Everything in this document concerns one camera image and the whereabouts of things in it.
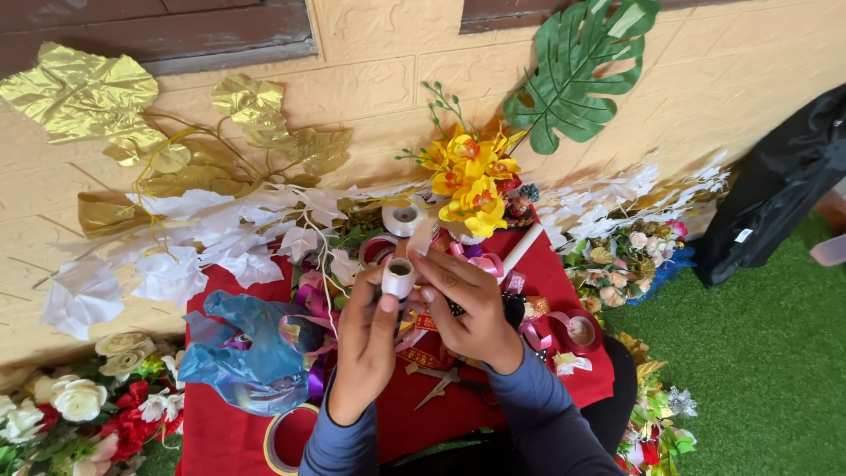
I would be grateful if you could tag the brown wooden window frame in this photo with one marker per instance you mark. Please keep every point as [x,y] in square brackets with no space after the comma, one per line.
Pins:
[152,33]
[502,16]

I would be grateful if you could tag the small white artificial leaf branch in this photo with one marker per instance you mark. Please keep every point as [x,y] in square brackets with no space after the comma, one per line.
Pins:
[614,198]

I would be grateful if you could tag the large white artificial leaf branch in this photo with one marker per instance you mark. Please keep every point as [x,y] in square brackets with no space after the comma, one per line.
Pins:
[198,225]

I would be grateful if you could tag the gold artificial leaf branch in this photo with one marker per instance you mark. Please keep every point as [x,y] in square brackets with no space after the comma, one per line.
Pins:
[92,99]

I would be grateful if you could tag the yellow artificial orchid bunch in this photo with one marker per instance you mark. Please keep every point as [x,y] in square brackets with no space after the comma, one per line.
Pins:
[472,178]

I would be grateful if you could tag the heap of mixed artificial flowers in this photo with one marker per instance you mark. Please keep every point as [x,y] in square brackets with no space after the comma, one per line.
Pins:
[654,416]

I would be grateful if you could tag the white paper tube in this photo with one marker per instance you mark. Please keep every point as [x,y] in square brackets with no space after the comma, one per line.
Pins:
[522,250]

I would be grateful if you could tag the black plastic bag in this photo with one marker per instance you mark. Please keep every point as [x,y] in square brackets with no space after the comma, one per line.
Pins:
[773,192]

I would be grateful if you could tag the person's left hand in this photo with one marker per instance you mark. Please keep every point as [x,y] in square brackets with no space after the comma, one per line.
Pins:
[360,350]

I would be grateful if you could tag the small white tape roll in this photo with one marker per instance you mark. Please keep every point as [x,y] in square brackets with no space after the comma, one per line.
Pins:
[398,277]

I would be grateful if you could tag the pastel flower bouquet blue wrap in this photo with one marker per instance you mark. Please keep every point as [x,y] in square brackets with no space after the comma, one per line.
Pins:
[621,261]

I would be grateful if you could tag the green monstera leaf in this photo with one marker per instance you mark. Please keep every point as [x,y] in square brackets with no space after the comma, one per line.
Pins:
[575,79]

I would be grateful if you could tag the large clear tape roll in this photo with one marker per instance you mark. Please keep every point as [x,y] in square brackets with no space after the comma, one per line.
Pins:
[269,436]

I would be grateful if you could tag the small white fabric flower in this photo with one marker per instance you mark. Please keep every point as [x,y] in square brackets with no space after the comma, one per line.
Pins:
[570,363]

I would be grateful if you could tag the pink object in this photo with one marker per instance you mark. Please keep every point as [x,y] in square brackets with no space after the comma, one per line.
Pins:
[829,250]

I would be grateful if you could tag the person's right hand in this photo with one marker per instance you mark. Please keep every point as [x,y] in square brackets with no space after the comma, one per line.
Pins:
[472,317]

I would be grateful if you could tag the red ribbon spool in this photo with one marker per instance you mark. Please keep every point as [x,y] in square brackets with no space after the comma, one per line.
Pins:
[583,330]

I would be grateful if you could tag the metal scissors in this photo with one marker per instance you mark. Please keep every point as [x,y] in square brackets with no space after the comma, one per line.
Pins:
[439,383]

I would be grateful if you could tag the red cloth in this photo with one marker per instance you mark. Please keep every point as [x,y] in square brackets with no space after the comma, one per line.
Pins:
[218,436]

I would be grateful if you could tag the blue plastic bag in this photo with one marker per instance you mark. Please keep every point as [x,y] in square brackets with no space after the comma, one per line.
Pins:
[254,360]

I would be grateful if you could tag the red ribbon roll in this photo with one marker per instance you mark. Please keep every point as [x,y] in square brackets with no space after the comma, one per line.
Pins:
[377,250]

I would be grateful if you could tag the pink ribbon strip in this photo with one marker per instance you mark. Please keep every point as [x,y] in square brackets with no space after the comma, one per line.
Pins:
[535,334]

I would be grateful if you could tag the wide white tape roll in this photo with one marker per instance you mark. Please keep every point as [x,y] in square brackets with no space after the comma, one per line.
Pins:
[402,218]

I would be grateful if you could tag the heap of white red flowers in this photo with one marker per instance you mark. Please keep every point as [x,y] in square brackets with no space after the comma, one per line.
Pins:
[79,410]

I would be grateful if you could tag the pink curled ribbon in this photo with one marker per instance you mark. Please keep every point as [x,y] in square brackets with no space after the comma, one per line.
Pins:
[486,261]

